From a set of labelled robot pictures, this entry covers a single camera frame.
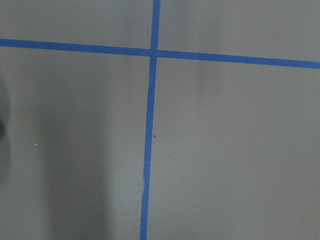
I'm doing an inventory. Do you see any blue tape line lengthwise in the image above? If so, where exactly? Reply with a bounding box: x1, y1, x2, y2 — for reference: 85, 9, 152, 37
139, 0, 161, 240

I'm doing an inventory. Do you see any blue tape line crosswise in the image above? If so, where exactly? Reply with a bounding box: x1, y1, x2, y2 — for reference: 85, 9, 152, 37
0, 38, 320, 70

